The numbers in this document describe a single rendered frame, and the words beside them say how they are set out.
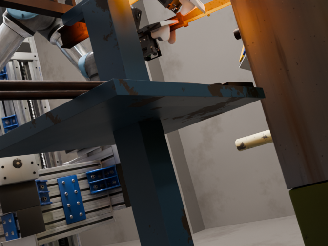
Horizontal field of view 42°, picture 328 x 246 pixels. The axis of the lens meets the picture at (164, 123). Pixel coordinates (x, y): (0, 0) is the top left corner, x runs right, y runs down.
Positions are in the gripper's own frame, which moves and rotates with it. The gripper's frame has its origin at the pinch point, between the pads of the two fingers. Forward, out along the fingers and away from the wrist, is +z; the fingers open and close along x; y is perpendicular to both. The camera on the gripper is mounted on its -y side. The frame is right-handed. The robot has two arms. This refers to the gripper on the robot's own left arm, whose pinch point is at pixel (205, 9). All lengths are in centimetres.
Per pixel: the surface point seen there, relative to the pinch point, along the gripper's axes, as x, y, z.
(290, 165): 22, 11, 49
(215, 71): -306, 53, -94
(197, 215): -323, 182, -5
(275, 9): 22.1, -10.8, 23.3
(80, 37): 38.0, 20.9, -1.4
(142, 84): 71, 8, 34
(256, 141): -35, 24, 31
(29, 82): 83, 13, 29
